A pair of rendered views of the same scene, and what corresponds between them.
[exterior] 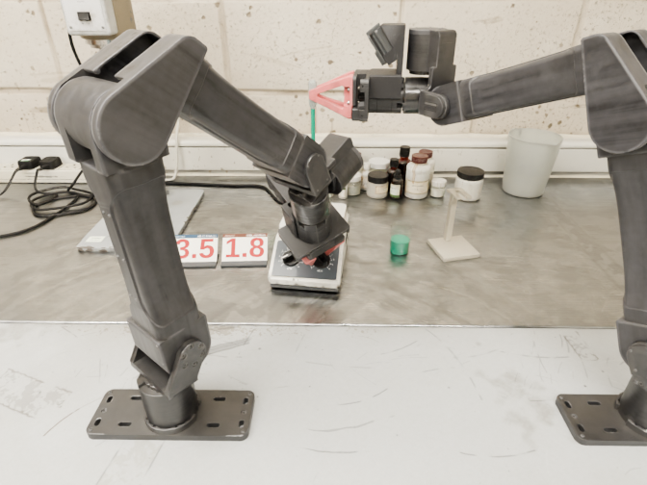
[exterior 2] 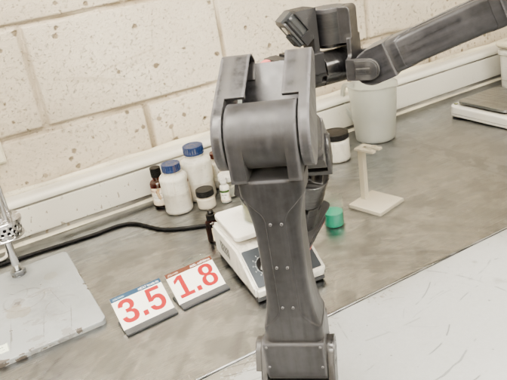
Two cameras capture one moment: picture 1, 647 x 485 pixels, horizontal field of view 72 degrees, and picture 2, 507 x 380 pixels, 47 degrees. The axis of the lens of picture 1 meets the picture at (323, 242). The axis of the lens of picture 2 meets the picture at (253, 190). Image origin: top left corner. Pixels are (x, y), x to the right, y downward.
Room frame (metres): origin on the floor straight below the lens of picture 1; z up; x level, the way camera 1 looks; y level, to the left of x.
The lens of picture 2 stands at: (-0.07, 0.44, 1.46)
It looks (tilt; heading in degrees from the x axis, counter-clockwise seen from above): 24 degrees down; 334
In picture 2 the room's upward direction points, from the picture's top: 9 degrees counter-clockwise
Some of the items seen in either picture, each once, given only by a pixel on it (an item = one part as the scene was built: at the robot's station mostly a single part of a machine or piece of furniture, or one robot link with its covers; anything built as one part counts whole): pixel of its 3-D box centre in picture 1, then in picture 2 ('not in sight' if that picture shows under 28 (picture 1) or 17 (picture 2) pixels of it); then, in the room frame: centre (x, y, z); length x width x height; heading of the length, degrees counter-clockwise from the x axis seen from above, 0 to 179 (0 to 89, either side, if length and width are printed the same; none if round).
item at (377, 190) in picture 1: (377, 185); not in sight; (1.07, -0.14, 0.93); 0.05 x 0.05 x 0.06
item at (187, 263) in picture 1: (194, 250); (143, 306); (0.76, 0.26, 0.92); 0.09 x 0.06 x 0.04; 92
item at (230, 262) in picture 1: (244, 249); (197, 282); (0.76, 0.16, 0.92); 0.09 x 0.06 x 0.04; 92
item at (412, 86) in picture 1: (419, 91); (331, 62); (0.75, -0.15, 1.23); 0.07 x 0.06 x 0.07; 83
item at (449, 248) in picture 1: (456, 222); (374, 176); (0.79, -0.27, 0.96); 0.08 x 0.08 x 0.13; 13
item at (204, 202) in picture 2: not in sight; (205, 197); (1.06, -0.01, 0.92); 0.04 x 0.04 x 0.04
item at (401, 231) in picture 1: (400, 239); (333, 210); (0.79, -0.16, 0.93); 0.04 x 0.04 x 0.06
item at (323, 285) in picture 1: (312, 242); (263, 244); (0.76, 0.02, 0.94); 0.22 x 0.13 x 0.08; 173
